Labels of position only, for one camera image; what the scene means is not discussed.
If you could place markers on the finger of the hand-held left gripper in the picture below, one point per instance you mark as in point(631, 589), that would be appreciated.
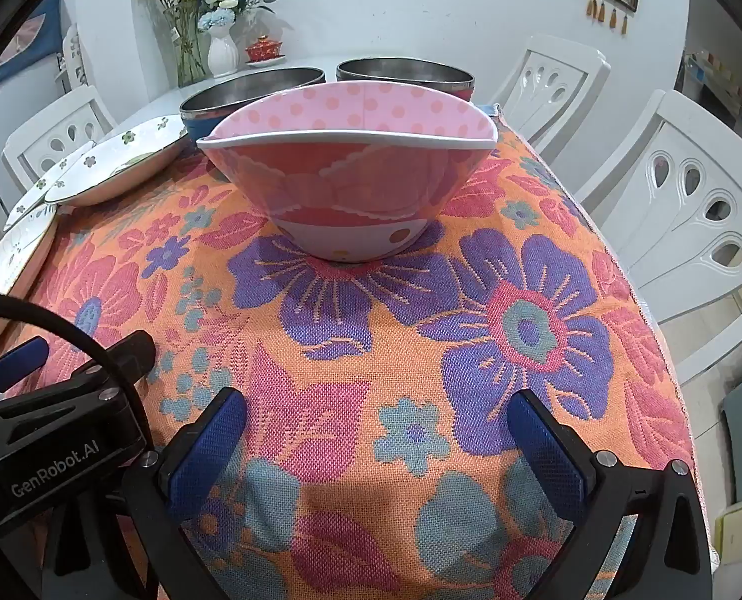
point(17, 362)
point(127, 356)

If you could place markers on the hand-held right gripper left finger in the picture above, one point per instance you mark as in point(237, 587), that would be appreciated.
point(205, 456)

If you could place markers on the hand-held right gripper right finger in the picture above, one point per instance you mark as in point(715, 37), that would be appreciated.
point(552, 456)

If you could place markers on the white embossed plate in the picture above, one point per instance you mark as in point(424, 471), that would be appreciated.
point(8, 262)

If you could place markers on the white floral plate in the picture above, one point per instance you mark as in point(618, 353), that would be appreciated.
point(120, 156)
point(33, 190)

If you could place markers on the pink polka dot bowl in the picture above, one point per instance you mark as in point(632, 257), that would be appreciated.
point(346, 187)

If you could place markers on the blue steel bowl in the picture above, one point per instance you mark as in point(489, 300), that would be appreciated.
point(245, 90)

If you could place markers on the red steel bowl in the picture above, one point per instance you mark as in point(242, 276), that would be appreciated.
point(402, 72)

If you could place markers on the white dining chair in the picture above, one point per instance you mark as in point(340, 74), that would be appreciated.
point(58, 131)
point(552, 87)
point(690, 212)

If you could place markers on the white carved rack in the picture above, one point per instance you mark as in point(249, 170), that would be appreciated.
point(75, 62)

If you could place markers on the glass vase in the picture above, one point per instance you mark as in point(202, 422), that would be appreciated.
point(189, 56)

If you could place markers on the white ceramic vase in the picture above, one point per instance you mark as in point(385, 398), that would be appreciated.
point(222, 56)

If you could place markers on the blue fridge cover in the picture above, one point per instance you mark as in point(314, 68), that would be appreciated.
point(27, 37)

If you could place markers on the red lidded teacup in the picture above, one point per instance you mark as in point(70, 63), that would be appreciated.
point(261, 49)

